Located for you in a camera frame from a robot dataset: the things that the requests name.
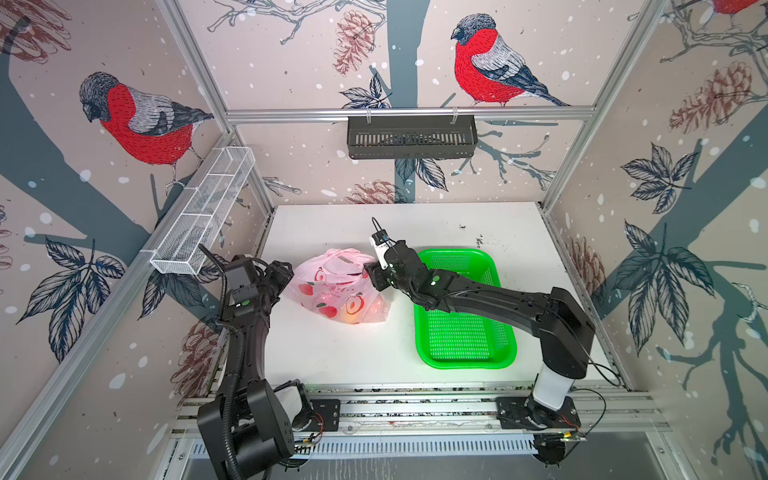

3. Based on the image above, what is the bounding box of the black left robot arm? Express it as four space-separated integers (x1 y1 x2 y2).
197 255 294 479

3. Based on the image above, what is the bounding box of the pink plastic bag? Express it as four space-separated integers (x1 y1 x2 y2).
284 249 390 324

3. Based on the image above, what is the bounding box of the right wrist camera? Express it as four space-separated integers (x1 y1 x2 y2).
370 230 389 270

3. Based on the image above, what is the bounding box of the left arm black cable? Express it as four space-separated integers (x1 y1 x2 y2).
197 242 232 289

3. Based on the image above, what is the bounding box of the black hanging wall basket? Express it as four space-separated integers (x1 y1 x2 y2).
347 115 478 160

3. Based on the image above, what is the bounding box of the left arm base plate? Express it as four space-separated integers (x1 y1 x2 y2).
292 399 341 433

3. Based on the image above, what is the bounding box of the aluminium mounting rail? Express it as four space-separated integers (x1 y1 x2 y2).
173 383 670 460

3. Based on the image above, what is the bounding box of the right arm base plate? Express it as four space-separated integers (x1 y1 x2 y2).
495 396 581 431

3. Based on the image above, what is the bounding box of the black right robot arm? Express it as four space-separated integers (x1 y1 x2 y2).
365 232 595 414

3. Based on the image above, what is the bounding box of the orange fruit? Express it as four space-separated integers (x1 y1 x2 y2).
342 295 365 324

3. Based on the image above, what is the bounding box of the green plastic perforated basket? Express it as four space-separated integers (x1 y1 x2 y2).
414 249 517 370

